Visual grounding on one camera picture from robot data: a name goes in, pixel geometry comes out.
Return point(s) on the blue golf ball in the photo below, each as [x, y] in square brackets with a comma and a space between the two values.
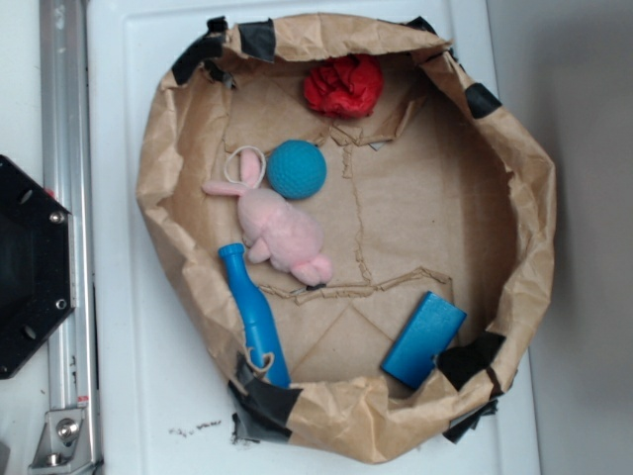
[296, 169]

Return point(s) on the metal corner bracket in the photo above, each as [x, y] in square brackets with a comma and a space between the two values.
[64, 446]

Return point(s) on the aluminium extrusion rail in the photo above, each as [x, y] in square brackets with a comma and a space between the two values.
[72, 348]

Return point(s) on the brown paper bag bin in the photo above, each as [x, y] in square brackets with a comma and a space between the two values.
[439, 190]

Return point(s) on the blue plastic bottle toy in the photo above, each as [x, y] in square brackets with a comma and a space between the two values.
[262, 341]

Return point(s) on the blue rectangular block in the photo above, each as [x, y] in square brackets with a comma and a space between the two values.
[428, 332]

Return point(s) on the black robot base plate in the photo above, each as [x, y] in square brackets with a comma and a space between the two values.
[36, 292]

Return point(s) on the red crumpled tissue ball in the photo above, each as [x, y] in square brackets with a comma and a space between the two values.
[346, 87]

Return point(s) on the pink plush bunny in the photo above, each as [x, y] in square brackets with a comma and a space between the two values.
[273, 229]

